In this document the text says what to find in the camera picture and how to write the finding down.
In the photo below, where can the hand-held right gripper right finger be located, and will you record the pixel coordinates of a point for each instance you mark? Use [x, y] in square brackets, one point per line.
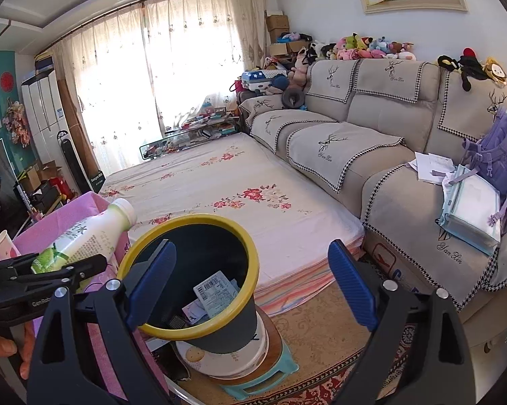
[350, 287]

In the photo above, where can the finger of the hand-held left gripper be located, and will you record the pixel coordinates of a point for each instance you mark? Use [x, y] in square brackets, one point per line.
[14, 263]
[76, 266]

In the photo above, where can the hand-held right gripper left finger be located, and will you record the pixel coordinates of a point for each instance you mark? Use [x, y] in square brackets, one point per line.
[152, 287]

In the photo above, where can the white green drink bottle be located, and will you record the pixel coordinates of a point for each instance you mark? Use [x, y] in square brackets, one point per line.
[93, 236]

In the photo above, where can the white pill bottle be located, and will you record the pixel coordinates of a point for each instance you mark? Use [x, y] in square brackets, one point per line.
[215, 293]

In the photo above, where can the black bin yellow rim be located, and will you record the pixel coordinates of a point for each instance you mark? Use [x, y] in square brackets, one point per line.
[232, 329]

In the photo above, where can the person's left hand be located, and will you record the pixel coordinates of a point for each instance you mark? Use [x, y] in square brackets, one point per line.
[0, 346]

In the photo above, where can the pink paper cup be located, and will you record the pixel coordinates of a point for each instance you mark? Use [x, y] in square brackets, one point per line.
[6, 247]

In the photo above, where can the printed cardboard box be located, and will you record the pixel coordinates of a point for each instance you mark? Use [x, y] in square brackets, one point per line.
[388, 261]

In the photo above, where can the pink floral tablecloth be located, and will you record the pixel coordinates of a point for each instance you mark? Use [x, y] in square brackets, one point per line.
[59, 215]

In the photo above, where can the patterned rug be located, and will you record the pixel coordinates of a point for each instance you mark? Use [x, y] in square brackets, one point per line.
[321, 337]

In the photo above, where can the open cardboard box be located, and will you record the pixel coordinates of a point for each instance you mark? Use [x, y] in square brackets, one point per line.
[38, 175]

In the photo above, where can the round cookie tin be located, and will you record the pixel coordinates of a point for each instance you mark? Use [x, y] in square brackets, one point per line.
[219, 363]

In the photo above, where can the black tower fan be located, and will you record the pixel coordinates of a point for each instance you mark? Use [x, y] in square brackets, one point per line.
[74, 164]

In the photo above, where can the artificial flower bunch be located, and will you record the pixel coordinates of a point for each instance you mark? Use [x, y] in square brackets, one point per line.
[17, 124]

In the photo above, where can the teal plastic stool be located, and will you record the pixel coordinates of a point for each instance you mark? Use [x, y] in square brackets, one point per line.
[274, 373]

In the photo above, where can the white tall cabinet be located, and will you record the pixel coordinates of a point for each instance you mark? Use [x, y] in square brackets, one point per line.
[42, 109]

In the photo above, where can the floral sheet bed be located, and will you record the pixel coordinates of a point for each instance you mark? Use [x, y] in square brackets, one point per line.
[236, 173]

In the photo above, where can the light blue bag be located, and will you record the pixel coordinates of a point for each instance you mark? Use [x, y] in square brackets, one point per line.
[473, 211]

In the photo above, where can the white papers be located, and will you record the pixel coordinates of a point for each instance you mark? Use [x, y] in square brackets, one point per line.
[430, 164]

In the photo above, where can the cluttered glass table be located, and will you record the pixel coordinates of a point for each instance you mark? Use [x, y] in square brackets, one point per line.
[194, 135]

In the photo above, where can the beige sofa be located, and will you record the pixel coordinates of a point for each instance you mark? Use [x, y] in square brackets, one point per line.
[384, 105]

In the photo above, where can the dark neck pillow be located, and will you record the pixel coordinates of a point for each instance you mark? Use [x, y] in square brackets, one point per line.
[293, 99]

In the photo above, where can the purple backpack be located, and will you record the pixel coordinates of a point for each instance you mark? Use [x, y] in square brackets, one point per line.
[498, 152]

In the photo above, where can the cream embroidered curtains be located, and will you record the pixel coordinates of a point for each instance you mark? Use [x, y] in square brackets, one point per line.
[152, 71]

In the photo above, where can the row of plush toys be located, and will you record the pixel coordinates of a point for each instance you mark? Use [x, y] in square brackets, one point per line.
[363, 48]

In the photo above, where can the black red plush toy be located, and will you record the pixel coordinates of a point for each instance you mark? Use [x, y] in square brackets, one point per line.
[464, 65]

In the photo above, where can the brown yellow plush toy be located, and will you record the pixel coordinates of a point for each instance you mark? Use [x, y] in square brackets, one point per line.
[496, 71]

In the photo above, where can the red round wall decoration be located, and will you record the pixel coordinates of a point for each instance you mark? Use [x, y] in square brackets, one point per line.
[6, 82]

